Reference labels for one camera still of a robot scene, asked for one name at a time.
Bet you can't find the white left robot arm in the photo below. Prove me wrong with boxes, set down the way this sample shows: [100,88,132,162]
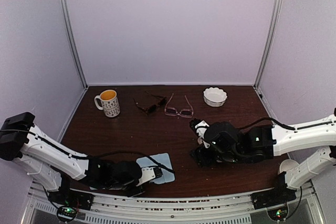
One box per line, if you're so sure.
[1,112,154,197]

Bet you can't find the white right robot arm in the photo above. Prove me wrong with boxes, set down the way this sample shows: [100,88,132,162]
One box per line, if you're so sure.
[190,114,335,204]

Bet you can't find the dark tortoiseshell sunglasses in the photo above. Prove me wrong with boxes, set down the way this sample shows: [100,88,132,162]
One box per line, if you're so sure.
[133,91,167,116]

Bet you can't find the flat light blue cloth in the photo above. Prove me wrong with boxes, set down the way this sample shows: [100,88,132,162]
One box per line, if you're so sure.
[136,153,175,185]

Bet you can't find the white fluted ceramic bowl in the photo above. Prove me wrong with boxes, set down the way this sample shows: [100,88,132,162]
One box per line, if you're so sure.
[203,87,228,108]

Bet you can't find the white floral mug yellow inside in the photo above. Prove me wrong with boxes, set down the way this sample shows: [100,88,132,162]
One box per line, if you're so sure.
[94,90,121,118]

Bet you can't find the white paper cup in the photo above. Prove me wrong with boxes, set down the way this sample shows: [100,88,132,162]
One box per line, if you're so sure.
[278,159,299,174]

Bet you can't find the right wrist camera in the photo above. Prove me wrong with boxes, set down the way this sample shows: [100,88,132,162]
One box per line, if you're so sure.
[190,118,210,148]

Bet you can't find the front aluminium rail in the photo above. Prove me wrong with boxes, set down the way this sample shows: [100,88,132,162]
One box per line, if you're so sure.
[19,183,327,223]

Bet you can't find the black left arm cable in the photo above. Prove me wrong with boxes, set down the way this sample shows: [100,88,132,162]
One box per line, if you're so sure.
[0,129,176,175]

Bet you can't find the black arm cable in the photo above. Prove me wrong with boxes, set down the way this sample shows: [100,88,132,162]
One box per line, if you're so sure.
[0,129,176,175]
[236,117,296,132]

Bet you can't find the pink frame sunglasses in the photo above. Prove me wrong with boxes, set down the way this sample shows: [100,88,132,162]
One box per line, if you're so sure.
[164,93,194,118]

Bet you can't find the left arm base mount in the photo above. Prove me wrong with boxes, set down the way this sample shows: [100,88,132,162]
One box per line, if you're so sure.
[47,190,94,223]

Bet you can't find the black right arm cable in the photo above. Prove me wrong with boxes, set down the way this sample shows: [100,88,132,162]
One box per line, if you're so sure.
[236,117,296,132]

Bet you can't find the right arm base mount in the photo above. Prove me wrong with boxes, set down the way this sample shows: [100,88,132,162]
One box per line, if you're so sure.
[251,188,297,222]

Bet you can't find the right aluminium frame post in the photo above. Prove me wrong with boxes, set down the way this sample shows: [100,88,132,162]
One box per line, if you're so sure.
[254,0,283,90]

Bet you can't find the aluminium frame post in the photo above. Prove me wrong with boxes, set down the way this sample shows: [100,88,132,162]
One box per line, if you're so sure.
[60,0,88,89]
[254,0,283,90]

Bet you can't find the left aluminium frame post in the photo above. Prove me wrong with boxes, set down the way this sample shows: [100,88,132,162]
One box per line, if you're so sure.
[60,0,88,89]

